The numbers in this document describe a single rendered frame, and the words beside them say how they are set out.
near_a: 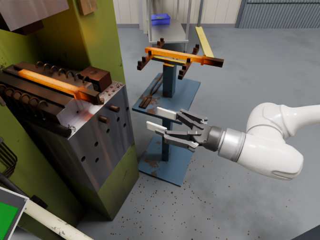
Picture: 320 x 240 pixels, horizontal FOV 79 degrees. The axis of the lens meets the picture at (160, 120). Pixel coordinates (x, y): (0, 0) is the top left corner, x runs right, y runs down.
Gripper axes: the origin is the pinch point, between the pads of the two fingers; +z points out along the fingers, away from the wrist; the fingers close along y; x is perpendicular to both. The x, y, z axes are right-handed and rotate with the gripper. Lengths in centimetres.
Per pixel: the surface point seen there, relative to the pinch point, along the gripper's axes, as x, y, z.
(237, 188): -100, 46, -45
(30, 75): 1, -1, 60
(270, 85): -100, 204, -58
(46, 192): -47, -28, 49
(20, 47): 2, 13, 83
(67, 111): -3.8, -7.6, 34.9
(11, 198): -0.4, -39.0, 20.9
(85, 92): 2.0, -0.9, 30.4
